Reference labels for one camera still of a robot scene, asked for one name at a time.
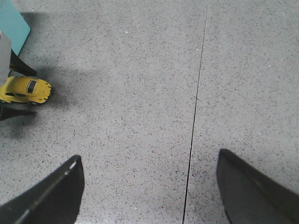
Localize light blue storage box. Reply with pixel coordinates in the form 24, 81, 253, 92
0, 0, 31, 55

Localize yellow toy beetle car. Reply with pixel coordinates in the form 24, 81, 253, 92
0, 76, 52, 105

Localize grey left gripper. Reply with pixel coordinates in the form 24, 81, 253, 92
0, 31, 37, 121

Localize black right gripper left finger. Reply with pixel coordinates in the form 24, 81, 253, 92
0, 155, 84, 224

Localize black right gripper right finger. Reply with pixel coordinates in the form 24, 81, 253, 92
216, 149, 299, 224

